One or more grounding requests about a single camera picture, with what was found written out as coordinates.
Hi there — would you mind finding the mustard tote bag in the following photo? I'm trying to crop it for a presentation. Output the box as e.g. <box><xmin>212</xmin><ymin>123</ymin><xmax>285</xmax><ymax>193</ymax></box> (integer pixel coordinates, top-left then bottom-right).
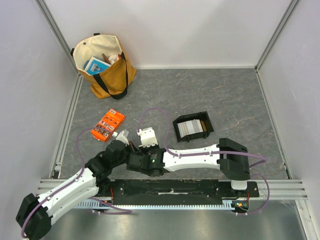
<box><xmin>70</xmin><ymin>33</ymin><xmax>136</xmax><ymax>100</ymax></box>

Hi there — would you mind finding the orange printed box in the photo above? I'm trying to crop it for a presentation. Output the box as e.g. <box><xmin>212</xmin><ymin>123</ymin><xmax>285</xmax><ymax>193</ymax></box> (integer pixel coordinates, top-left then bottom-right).
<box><xmin>90</xmin><ymin>108</ymin><xmax>126</xmax><ymax>142</ymax></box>

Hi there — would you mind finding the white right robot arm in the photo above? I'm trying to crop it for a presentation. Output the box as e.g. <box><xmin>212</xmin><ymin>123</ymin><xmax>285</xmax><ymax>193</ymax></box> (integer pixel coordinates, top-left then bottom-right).
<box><xmin>125</xmin><ymin>138</ymin><xmax>250</xmax><ymax>197</ymax></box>

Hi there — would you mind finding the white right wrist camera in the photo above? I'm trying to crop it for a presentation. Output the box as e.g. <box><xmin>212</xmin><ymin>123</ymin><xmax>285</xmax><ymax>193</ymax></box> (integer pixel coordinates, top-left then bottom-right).
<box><xmin>137</xmin><ymin>127</ymin><xmax>159</xmax><ymax>148</ymax></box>

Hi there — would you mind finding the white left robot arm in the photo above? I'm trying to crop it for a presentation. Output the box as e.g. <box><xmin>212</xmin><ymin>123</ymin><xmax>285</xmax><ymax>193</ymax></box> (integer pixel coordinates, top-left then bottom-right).
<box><xmin>15</xmin><ymin>139</ymin><xmax>133</xmax><ymax>240</ymax></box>

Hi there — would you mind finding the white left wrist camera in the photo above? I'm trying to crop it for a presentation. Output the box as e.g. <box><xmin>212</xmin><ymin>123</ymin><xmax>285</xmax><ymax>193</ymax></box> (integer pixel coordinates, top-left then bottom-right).
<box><xmin>112</xmin><ymin>129</ymin><xmax>130</xmax><ymax>145</ymax></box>

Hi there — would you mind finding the grey slotted cable duct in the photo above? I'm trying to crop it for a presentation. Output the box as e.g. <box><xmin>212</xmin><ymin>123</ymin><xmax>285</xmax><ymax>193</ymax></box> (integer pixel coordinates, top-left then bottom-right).
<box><xmin>73</xmin><ymin>199</ymin><xmax>235</xmax><ymax>211</ymax></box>

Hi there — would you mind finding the black plastic card tray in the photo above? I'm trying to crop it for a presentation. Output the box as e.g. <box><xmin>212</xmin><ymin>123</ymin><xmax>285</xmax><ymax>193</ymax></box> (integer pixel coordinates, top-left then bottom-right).
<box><xmin>172</xmin><ymin>111</ymin><xmax>214</xmax><ymax>143</ymax></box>

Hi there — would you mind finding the white credit card stack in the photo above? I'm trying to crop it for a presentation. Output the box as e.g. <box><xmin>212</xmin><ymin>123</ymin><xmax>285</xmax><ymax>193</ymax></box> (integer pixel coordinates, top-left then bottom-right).
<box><xmin>177</xmin><ymin>119</ymin><xmax>205</xmax><ymax>138</ymax></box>

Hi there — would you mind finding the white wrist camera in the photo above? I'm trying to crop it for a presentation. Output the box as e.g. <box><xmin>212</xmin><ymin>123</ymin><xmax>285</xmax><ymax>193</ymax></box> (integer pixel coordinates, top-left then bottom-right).
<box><xmin>137</xmin><ymin>127</ymin><xmax>159</xmax><ymax>148</ymax></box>
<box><xmin>112</xmin><ymin>129</ymin><xmax>130</xmax><ymax>145</ymax></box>

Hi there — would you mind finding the blue book in bag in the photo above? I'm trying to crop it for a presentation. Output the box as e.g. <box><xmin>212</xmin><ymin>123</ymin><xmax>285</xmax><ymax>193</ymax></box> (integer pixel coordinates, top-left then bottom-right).
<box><xmin>84</xmin><ymin>56</ymin><xmax>111</xmax><ymax>75</ymax></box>

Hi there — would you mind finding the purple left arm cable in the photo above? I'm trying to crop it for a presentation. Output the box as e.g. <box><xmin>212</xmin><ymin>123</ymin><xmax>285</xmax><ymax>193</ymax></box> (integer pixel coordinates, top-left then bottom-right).
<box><xmin>21</xmin><ymin>127</ymin><xmax>133</xmax><ymax>237</ymax></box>

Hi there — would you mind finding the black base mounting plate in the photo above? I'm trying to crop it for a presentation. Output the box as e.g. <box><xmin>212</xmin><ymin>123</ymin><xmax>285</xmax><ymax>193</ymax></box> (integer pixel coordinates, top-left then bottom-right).
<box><xmin>97</xmin><ymin>179</ymin><xmax>260</xmax><ymax>199</ymax></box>

